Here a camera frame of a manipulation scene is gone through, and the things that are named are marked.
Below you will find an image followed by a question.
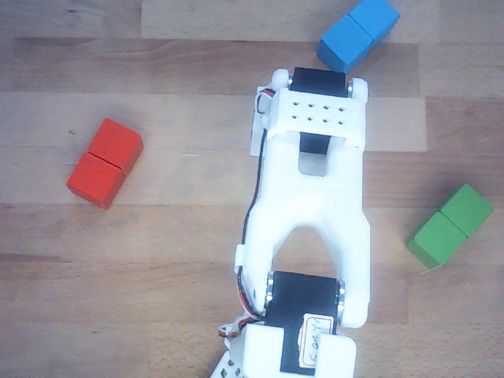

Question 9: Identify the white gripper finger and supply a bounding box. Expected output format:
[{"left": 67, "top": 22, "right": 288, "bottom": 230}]
[{"left": 249, "top": 84, "right": 273, "bottom": 158}]

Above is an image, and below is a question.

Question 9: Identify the long blue block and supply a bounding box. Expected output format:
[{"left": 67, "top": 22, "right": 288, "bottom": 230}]
[{"left": 317, "top": 0, "right": 402, "bottom": 75}]

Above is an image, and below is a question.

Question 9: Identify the long red block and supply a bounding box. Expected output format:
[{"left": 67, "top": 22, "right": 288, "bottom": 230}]
[{"left": 65, "top": 117, "right": 145, "bottom": 211}]

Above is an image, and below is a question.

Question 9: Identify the long green block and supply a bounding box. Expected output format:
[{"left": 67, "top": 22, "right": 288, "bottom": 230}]
[{"left": 404, "top": 183, "right": 495, "bottom": 271}]

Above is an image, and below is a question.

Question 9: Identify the white paper servo label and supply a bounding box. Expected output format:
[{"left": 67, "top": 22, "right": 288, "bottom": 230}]
[{"left": 297, "top": 313, "right": 335, "bottom": 369}]

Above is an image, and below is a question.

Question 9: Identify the red black servo cable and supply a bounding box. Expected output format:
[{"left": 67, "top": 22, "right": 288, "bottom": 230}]
[
  {"left": 235, "top": 128, "right": 271, "bottom": 320},
  {"left": 254, "top": 88, "right": 276, "bottom": 116},
  {"left": 218, "top": 310, "right": 257, "bottom": 340}
]

